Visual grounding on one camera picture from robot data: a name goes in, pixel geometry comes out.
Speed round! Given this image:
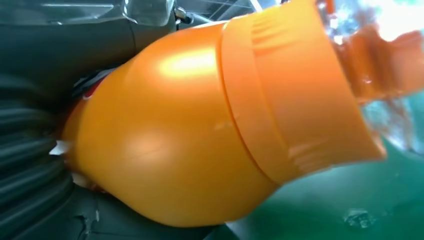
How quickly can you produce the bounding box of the orange bottle with clear cap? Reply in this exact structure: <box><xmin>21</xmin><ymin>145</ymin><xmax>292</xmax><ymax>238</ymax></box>
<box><xmin>49</xmin><ymin>0</ymin><xmax>424</xmax><ymax>228</ymax></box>

